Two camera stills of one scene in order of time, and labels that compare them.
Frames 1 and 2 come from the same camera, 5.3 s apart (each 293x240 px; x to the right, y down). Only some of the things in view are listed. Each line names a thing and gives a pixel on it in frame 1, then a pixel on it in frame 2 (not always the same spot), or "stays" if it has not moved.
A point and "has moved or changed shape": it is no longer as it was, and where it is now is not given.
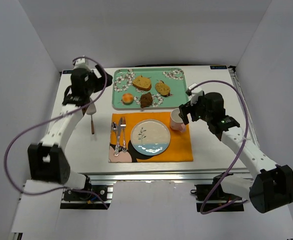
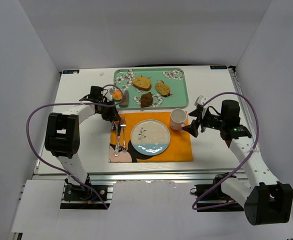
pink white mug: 176,121 stays
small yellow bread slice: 162,88 stays
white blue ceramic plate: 150,137 stays
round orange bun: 127,98 -> 117,95
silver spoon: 116,150 stays
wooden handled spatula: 91,110 has moved or changed shape
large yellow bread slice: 143,83 stays
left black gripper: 87,106 -> 113,118
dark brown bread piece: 146,100 stays
